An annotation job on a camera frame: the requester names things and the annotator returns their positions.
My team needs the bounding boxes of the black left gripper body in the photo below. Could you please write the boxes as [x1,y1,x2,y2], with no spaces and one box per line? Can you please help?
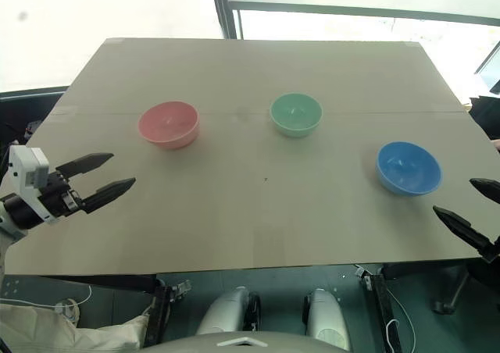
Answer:
[37,169,86,224]

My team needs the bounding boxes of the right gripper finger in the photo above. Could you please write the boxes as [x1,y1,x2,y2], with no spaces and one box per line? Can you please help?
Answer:
[469,177,500,205]
[432,206,494,259]

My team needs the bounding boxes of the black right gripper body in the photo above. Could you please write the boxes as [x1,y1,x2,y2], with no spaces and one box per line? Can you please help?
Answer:
[482,235,500,264]

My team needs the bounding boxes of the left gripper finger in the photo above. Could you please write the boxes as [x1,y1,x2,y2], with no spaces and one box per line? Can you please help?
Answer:
[80,177,137,215]
[55,152,115,180]

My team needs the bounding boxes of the person in dark clothes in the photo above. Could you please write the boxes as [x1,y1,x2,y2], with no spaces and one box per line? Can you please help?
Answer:
[466,93,500,153]

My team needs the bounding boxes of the blue plastic bowl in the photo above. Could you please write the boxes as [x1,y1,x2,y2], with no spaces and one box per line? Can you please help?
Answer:
[375,141,443,197]

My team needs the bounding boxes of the pink plastic bowl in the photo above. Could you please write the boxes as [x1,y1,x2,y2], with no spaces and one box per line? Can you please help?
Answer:
[137,100,202,151]

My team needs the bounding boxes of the black table leg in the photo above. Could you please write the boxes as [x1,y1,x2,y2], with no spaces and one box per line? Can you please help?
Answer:
[38,273,176,349]
[369,262,470,353]

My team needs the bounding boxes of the laptop computer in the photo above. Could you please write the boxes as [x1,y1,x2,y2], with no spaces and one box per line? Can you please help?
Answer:
[472,40,500,96]

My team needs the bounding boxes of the beige cloth bag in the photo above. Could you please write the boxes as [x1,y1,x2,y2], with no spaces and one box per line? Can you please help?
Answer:
[0,303,152,353]

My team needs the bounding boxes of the silver right robot leg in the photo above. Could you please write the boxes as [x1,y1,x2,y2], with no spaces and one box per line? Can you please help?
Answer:
[302,288,352,350]

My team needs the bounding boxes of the silver robot leg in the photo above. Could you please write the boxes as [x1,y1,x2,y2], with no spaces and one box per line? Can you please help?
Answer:
[302,288,352,350]
[195,286,262,337]

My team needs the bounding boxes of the silver left robot leg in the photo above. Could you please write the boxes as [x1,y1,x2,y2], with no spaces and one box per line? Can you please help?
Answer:
[195,286,262,337]

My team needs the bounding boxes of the green plastic bowl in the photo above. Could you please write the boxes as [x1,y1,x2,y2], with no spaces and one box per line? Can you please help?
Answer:
[269,92,323,139]

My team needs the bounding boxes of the grey robot torso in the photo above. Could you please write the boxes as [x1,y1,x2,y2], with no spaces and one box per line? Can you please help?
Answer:
[136,328,352,353]

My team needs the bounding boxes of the white cable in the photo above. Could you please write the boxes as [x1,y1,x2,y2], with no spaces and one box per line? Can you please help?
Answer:
[384,286,402,353]
[58,284,93,311]

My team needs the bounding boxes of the dark window frame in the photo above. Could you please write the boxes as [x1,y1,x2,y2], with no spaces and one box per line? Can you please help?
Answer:
[209,0,500,41]

